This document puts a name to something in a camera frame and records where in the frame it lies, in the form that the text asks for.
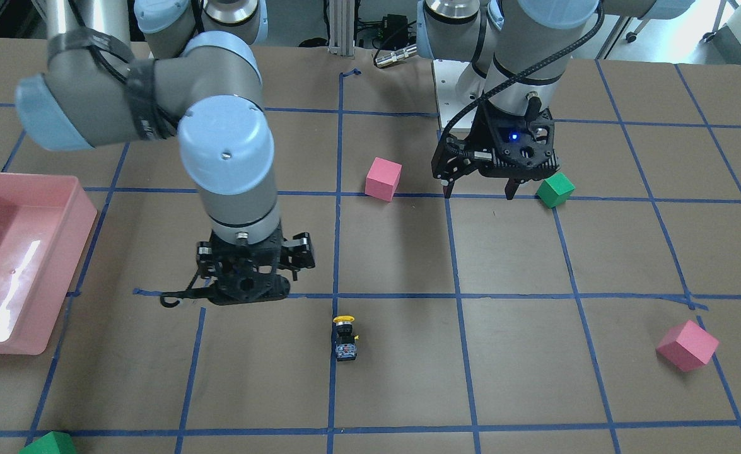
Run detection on yellow push button switch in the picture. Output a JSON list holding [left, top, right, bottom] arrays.
[[332, 314, 358, 362]]

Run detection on green cube near robot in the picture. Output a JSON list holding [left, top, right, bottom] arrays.
[[535, 172, 576, 209]]

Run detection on grey robot arm near bin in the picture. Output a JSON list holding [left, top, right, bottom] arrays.
[[15, 1, 603, 308]]

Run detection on black gripper body with cable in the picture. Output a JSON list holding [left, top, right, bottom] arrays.
[[471, 102, 561, 180]]

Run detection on silver cable connector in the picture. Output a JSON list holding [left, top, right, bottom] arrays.
[[373, 44, 418, 69]]

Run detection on pink cube centre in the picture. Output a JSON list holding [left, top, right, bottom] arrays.
[[364, 157, 402, 203]]

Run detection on black gripper body near bin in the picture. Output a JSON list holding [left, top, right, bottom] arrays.
[[195, 230, 291, 306]]

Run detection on grey robot arm with cable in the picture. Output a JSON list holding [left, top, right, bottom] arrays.
[[416, 1, 691, 94]]

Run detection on black power adapter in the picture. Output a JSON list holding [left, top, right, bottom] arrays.
[[367, 14, 410, 50]]

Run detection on aluminium profile post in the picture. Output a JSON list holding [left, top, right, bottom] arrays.
[[327, 0, 356, 59]]

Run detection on green cube near edge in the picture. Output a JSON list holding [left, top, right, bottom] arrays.
[[19, 431, 78, 454]]

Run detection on pink plastic bin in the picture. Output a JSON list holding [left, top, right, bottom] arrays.
[[0, 172, 96, 354]]

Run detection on pink cube near edge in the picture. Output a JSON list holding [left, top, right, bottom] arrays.
[[656, 320, 720, 373]]

